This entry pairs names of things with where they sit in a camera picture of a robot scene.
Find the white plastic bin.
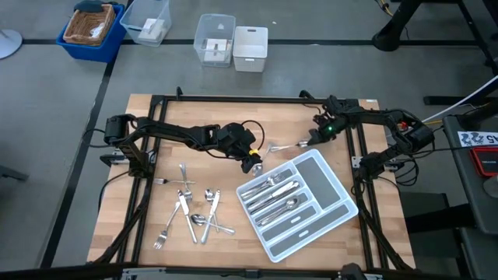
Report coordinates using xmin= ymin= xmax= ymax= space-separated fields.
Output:
xmin=232 ymin=26 xmax=269 ymax=73

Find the blue plastic bin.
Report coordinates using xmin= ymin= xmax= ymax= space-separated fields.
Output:
xmin=56 ymin=3 xmax=128 ymax=64

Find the white box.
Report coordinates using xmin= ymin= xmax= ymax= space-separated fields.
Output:
xmin=204 ymin=37 xmax=230 ymax=63
xmin=138 ymin=18 xmax=167 ymax=42

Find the black pedestal stand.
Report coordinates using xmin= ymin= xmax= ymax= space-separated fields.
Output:
xmin=371 ymin=0 xmax=423 ymax=53

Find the black aluminium table frame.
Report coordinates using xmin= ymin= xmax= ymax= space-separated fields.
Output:
xmin=87 ymin=86 xmax=416 ymax=280

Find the dark grey desk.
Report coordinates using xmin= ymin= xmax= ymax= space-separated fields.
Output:
xmin=442 ymin=99 xmax=498 ymax=236

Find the wicker basket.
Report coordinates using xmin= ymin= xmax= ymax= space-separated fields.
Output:
xmin=62 ymin=3 xmax=117 ymax=47

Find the white printed label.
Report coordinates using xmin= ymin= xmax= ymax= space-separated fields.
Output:
xmin=458 ymin=131 xmax=498 ymax=148

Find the red black device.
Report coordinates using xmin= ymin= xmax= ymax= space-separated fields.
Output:
xmin=468 ymin=146 xmax=498 ymax=178

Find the clear plastic bin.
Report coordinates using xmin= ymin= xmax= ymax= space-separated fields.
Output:
xmin=193 ymin=13 xmax=237 ymax=68
xmin=119 ymin=0 xmax=173 ymax=48

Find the white cable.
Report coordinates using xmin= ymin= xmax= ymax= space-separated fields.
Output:
xmin=422 ymin=75 xmax=498 ymax=124

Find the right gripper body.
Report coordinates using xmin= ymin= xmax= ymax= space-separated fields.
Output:
xmin=317 ymin=114 xmax=348 ymax=140

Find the grey round stand base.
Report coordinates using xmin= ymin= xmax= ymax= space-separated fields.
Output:
xmin=0 ymin=29 xmax=23 ymax=60

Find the black stand frame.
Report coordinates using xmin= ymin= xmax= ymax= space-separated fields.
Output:
xmin=422 ymin=0 xmax=498 ymax=107

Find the black camera cable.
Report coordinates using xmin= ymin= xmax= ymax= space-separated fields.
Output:
xmin=240 ymin=119 xmax=266 ymax=152

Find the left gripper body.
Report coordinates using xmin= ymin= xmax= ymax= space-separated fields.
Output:
xmin=223 ymin=122 xmax=265 ymax=166

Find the white cutlery tray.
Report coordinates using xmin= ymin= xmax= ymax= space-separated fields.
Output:
xmin=235 ymin=148 xmax=359 ymax=264

